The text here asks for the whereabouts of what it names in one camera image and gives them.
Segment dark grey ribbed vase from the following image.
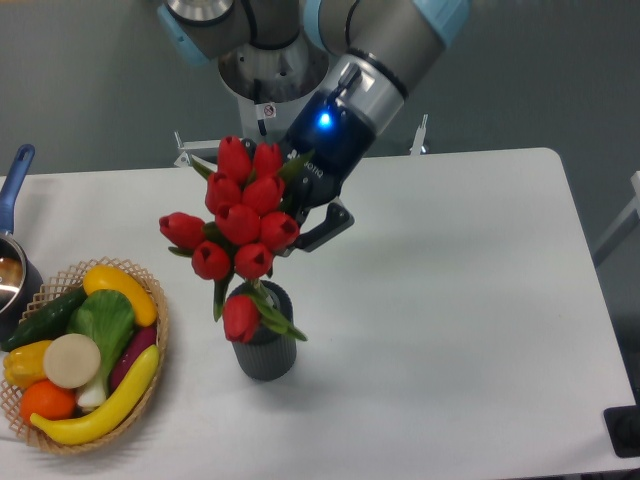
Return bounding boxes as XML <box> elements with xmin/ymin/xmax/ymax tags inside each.
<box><xmin>231</xmin><ymin>281</ymin><xmax>297</xmax><ymax>381</ymax></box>

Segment yellow bell pepper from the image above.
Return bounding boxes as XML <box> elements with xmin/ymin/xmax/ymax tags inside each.
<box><xmin>3</xmin><ymin>340</ymin><xmax>52</xmax><ymax>390</ymax></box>

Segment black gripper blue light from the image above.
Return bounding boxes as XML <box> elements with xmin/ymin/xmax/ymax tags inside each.
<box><xmin>241</xmin><ymin>91</ymin><xmax>375</xmax><ymax>257</ymax></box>

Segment orange fruit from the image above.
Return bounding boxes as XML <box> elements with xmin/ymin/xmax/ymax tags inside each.
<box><xmin>20</xmin><ymin>380</ymin><xmax>76</xmax><ymax>424</ymax></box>

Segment purple sweet potato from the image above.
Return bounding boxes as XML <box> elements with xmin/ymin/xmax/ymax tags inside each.
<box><xmin>109</xmin><ymin>326</ymin><xmax>157</xmax><ymax>392</ymax></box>

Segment woven wicker basket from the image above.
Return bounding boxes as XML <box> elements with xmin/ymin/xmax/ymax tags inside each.
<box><xmin>1</xmin><ymin>257</ymin><xmax>169</xmax><ymax>455</ymax></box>

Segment white furniture frame right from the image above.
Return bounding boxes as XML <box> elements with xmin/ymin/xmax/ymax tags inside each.
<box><xmin>592</xmin><ymin>171</ymin><xmax>639</xmax><ymax>268</ymax></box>

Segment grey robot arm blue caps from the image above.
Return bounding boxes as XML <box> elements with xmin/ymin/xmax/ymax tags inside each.
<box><xmin>157</xmin><ymin>1</ymin><xmax>471</xmax><ymax>252</ymax></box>

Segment green leafy bok choy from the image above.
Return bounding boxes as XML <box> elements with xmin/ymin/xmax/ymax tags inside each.
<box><xmin>66</xmin><ymin>290</ymin><xmax>135</xmax><ymax>412</ymax></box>

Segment blue handled saucepan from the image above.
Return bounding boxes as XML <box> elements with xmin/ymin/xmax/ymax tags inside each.
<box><xmin>1</xmin><ymin>144</ymin><xmax>43</xmax><ymax>341</ymax></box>

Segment red tulip bouquet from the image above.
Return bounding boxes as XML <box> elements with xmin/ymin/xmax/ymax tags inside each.
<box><xmin>159</xmin><ymin>136</ymin><xmax>306</xmax><ymax>344</ymax></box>

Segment beige round disc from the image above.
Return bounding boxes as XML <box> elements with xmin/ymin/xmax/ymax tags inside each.
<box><xmin>43</xmin><ymin>333</ymin><xmax>101</xmax><ymax>389</ymax></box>

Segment green cucumber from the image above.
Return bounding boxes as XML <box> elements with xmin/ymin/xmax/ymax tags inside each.
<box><xmin>1</xmin><ymin>288</ymin><xmax>87</xmax><ymax>352</ymax></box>

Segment yellow banana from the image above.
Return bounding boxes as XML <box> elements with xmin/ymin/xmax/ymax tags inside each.
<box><xmin>30</xmin><ymin>345</ymin><xmax>160</xmax><ymax>446</ymax></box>

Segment black device at table edge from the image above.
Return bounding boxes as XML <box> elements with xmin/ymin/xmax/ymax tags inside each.
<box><xmin>603</xmin><ymin>405</ymin><xmax>639</xmax><ymax>458</ymax></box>

